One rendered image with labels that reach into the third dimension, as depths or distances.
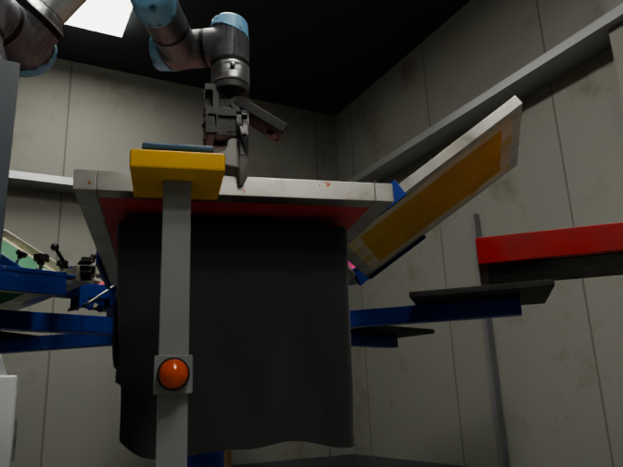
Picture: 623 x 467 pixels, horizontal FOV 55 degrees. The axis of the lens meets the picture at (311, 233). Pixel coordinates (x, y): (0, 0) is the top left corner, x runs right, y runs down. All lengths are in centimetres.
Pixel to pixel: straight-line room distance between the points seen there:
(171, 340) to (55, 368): 422
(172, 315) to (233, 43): 59
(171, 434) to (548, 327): 338
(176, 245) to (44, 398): 421
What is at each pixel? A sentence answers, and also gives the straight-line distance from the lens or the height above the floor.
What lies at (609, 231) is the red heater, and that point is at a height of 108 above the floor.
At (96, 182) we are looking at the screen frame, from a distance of 110.
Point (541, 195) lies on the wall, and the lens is 412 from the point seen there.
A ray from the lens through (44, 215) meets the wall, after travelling 524.
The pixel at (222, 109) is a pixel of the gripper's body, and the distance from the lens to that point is 114.
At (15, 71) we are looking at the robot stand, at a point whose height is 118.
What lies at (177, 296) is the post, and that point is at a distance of 85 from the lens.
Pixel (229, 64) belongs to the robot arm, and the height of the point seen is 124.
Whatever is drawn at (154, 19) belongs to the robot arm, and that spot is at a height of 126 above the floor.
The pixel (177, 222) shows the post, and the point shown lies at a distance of 87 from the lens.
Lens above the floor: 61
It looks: 16 degrees up
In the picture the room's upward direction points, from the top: 2 degrees counter-clockwise
